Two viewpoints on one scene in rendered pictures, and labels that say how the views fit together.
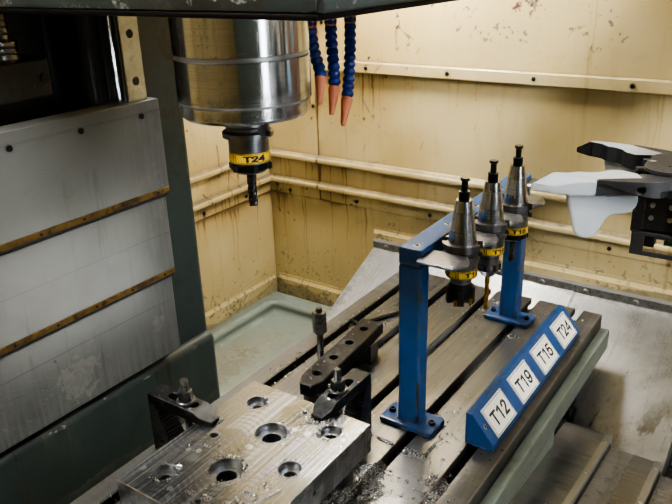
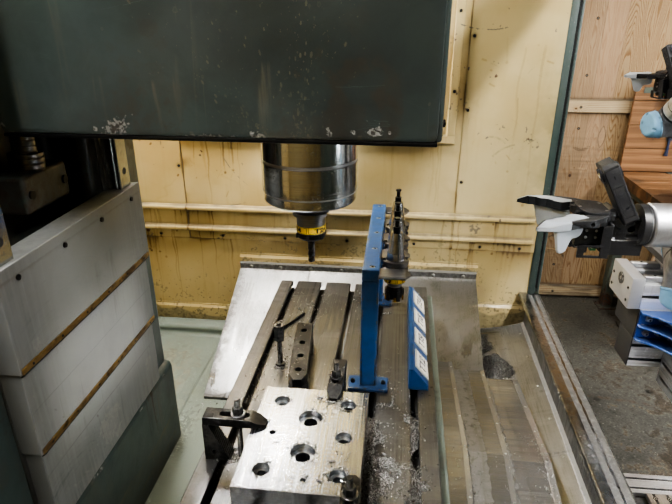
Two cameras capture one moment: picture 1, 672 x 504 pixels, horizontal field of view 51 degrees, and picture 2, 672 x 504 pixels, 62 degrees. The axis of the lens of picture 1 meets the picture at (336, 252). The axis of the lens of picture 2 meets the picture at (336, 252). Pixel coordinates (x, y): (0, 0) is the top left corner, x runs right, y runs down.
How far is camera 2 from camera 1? 0.52 m
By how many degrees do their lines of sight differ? 26
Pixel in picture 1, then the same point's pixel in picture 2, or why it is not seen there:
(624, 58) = not seen: hidden behind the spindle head
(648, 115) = (432, 157)
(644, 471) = (478, 378)
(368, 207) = (233, 238)
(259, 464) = (321, 441)
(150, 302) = (142, 347)
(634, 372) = (447, 319)
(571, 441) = not seen: hidden behind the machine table
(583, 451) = (444, 376)
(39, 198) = (83, 282)
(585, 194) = (566, 230)
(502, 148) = not seen: hidden behind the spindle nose
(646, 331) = (444, 292)
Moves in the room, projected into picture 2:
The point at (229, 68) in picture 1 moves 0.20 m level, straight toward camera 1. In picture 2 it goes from (329, 173) to (421, 206)
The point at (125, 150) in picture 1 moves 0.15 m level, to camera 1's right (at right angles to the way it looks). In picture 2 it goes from (124, 228) to (194, 217)
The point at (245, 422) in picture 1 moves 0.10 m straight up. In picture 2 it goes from (287, 416) to (285, 376)
